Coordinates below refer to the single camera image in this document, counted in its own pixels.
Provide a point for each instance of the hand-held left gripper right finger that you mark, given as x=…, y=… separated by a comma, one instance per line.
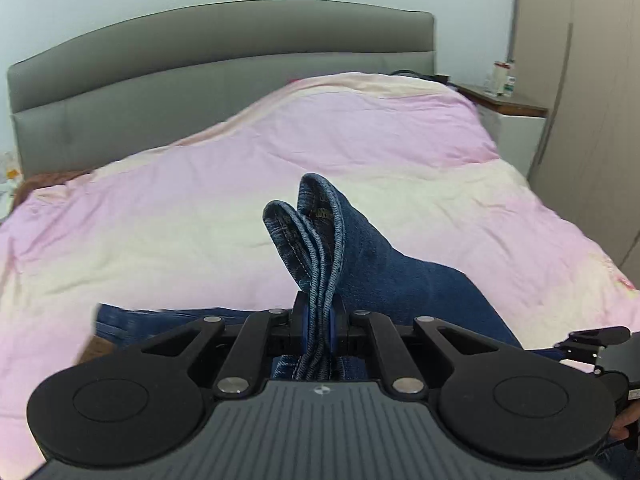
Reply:
x=332, y=332

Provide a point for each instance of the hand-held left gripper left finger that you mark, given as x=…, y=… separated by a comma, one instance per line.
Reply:
x=304, y=327

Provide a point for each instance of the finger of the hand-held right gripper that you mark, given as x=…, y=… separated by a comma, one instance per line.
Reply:
x=590, y=340

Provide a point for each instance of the blue denim pants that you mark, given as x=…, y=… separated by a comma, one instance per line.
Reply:
x=380, y=270

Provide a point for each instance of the person's right hand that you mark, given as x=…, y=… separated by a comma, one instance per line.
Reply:
x=628, y=422

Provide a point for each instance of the pink and cream blanket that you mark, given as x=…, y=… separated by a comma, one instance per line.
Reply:
x=200, y=190

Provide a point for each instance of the white nightstand with wooden top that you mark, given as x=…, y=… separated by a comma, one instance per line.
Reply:
x=515, y=130

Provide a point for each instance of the beige wardrobe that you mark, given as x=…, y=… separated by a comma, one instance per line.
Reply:
x=585, y=85

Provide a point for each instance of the black cloth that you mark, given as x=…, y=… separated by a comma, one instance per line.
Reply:
x=425, y=77

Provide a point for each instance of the plastic bottle with green label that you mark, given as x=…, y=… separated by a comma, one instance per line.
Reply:
x=510, y=80

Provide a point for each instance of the clear drinking glass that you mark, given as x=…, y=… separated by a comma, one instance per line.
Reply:
x=488, y=86

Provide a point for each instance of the white tumbler with red lid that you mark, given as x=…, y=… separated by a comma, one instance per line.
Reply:
x=499, y=79

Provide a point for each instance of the brown pillow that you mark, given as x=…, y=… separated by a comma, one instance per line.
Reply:
x=50, y=182

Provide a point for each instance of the grey padded bed headboard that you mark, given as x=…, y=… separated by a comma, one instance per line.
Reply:
x=150, y=75

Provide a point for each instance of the cluster of cosmetic bottles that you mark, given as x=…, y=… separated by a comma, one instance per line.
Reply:
x=7, y=172

